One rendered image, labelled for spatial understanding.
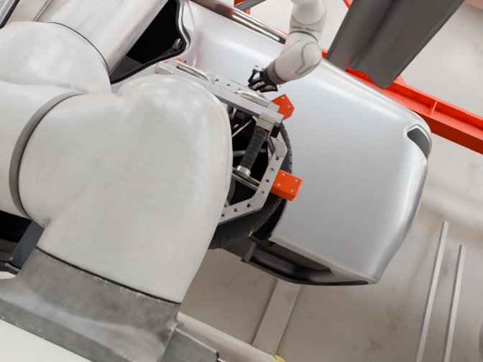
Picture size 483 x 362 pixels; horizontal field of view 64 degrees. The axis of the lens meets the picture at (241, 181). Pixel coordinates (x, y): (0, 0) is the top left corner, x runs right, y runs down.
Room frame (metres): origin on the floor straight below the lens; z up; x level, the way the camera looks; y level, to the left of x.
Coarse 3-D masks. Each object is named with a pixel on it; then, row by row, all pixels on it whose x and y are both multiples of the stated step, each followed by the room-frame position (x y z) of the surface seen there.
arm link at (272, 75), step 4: (272, 60) 1.15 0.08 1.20; (272, 64) 1.13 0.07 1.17; (268, 68) 1.16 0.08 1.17; (272, 68) 1.13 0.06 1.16; (268, 72) 1.16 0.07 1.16; (272, 72) 1.14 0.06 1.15; (272, 76) 1.15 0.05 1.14; (276, 76) 1.14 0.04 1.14; (272, 80) 1.18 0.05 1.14; (276, 80) 1.17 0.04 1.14; (280, 80) 1.15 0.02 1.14; (284, 80) 1.14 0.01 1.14; (280, 84) 1.18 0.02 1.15
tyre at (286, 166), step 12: (240, 84) 1.35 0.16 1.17; (288, 144) 1.33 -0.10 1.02; (288, 156) 1.33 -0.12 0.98; (288, 168) 1.33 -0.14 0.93; (264, 204) 1.33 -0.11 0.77; (276, 204) 1.33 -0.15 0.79; (252, 216) 1.33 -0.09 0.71; (264, 216) 1.33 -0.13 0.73; (216, 228) 1.34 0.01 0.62; (228, 228) 1.33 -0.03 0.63; (240, 228) 1.33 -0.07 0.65; (252, 228) 1.34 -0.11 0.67; (216, 240) 1.34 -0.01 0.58; (228, 240) 1.35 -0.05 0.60; (240, 240) 1.48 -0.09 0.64
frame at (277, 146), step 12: (216, 84) 1.26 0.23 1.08; (228, 84) 1.27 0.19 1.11; (276, 144) 1.25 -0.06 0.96; (276, 156) 1.25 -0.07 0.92; (276, 168) 1.25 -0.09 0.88; (264, 180) 1.25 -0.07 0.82; (264, 192) 1.25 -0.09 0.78; (240, 204) 1.25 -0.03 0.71; (252, 204) 1.25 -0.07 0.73; (228, 216) 1.25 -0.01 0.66; (240, 216) 1.29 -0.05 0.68
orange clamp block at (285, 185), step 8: (280, 176) 1.25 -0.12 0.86; (288, 176) 1.25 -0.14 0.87; (272, 184) 1.25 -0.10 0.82; (280, 184) 1.25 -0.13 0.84; (288, 184) 1.25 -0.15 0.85; (296, 184) 1.24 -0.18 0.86; (272, 192) 1.31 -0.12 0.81; (280, 192) 1.27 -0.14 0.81; (288, 192) 1.25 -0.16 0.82; (296, 192) 1.24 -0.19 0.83
